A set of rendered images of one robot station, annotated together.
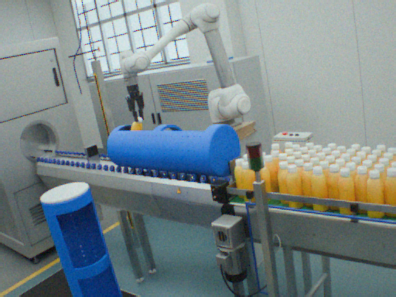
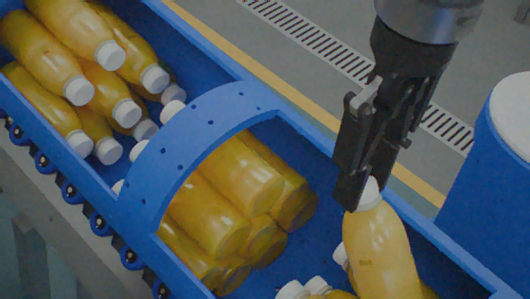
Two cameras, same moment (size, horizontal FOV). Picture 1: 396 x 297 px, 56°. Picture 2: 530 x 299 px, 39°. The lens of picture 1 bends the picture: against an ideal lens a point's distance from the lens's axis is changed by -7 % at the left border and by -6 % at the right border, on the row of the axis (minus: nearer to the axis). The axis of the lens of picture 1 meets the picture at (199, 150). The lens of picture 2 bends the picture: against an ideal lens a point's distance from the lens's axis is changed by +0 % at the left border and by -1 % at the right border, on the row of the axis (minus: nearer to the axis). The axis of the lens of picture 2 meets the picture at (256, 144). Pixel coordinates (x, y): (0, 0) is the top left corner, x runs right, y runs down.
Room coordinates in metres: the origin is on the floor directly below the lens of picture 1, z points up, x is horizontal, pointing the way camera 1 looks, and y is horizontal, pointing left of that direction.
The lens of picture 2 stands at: (3.03, 0.18, 1.86)
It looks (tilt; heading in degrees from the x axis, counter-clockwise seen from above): 45 degrees down; 176
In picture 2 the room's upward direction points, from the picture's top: 12 degrees clockwise
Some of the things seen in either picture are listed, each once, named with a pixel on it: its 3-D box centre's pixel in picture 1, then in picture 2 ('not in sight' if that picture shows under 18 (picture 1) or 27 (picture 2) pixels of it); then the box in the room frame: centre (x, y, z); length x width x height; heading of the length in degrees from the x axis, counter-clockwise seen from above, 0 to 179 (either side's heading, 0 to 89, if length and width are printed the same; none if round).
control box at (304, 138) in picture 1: (293, 143); not in sight; (2.09, -0.52, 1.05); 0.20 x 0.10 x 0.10; 47
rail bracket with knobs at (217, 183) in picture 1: (221, 192); not in sight; (1.84, -0.07, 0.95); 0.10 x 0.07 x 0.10; 137
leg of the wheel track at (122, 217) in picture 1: (130, 246); not in sight; (2.68, 0.64, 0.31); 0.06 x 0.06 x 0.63; 47
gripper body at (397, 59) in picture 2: (133, 91); (406, 58); (2.49, 0.33, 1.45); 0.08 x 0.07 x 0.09; 137
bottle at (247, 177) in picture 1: (248, 183); not in sight; (1.78, -0.20, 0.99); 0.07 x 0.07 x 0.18
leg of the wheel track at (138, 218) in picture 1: (143, 238); not in sight; (2.78, 0.55, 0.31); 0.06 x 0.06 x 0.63; 47
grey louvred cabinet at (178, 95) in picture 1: (175, 131); not in sight; (4.53, 0.23, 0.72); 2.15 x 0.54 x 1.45; 51
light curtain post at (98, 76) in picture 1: (117, 158); not in sight; (3.27, 0.70, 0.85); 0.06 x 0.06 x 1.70; 47
